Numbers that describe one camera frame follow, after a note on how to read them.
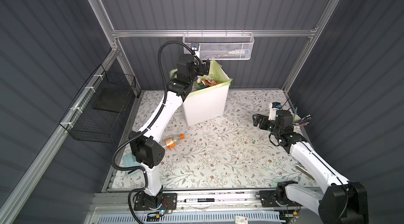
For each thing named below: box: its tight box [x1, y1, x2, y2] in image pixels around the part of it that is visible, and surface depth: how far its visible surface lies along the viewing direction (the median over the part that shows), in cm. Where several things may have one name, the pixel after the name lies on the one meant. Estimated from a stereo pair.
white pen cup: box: [292, 107, 312, 126], surface depth 90 cm
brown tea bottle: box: [201, 78, 218, 87], surface depth 90 cm
